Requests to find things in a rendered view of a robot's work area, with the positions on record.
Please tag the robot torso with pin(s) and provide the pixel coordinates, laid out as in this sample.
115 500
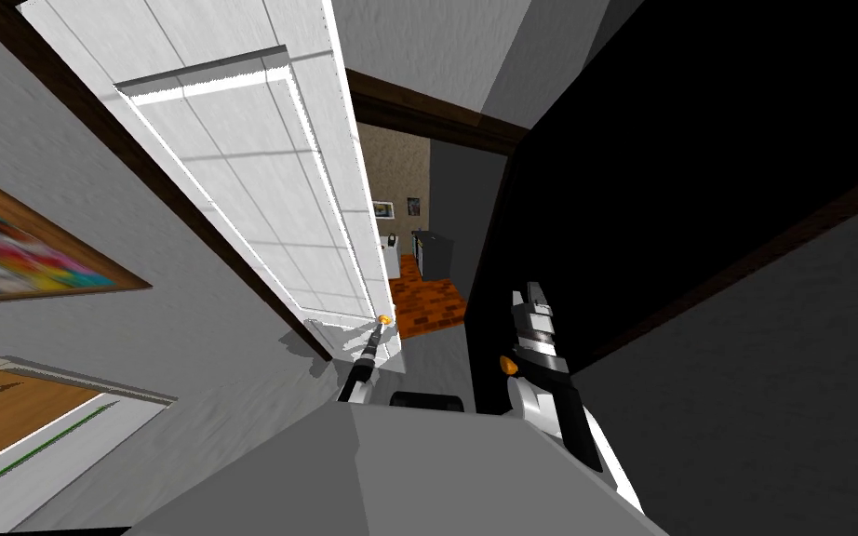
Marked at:
414 476

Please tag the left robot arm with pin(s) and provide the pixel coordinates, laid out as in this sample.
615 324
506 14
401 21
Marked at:
357 378

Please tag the colourful picture in wooden frame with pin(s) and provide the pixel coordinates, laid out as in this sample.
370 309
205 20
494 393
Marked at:
19 257

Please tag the small dark wall picture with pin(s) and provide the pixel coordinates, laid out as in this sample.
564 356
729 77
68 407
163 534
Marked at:
413 206

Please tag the brown wood panel white frame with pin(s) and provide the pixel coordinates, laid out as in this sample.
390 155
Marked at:
12 417

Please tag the small framed wall picture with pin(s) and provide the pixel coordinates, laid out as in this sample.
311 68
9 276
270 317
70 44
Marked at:
383 210

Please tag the dark grey cabinet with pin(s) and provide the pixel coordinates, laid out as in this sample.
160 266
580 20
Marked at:
435 254

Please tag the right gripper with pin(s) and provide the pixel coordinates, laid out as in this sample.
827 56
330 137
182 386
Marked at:
541 351

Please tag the white appliance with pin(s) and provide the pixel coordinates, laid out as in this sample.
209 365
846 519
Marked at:
391 260

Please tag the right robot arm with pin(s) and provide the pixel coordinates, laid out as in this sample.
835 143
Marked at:
548 406

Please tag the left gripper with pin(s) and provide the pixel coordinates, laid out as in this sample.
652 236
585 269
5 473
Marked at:
373 344

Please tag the white panelled door leaf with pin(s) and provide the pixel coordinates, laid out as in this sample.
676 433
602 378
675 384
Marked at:
250 179

